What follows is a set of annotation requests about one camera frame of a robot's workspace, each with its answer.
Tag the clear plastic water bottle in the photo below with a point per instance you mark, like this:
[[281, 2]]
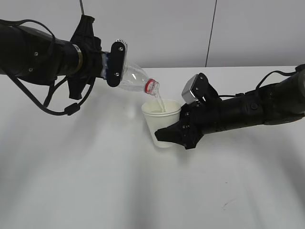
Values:
[[131, 78]]

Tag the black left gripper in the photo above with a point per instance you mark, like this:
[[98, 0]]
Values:
[[91, 60]]

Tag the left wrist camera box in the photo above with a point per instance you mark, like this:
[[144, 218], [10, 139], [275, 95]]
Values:
[[116, 59]]

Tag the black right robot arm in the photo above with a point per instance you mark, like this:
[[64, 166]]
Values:
[[272, 104]]

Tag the white paper cup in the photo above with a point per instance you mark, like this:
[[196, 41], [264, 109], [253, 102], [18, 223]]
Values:
[[157, 119]]

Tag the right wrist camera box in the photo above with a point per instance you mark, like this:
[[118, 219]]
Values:
[[198, 88]]

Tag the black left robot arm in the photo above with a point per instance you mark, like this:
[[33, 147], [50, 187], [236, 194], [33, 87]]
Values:
[[38, 57]]

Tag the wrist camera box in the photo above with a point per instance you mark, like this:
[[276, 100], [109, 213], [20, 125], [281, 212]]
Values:
[[116, 59], [198, 88]]

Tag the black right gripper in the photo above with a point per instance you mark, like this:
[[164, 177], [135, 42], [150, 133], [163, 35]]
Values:
[[196, 120]]

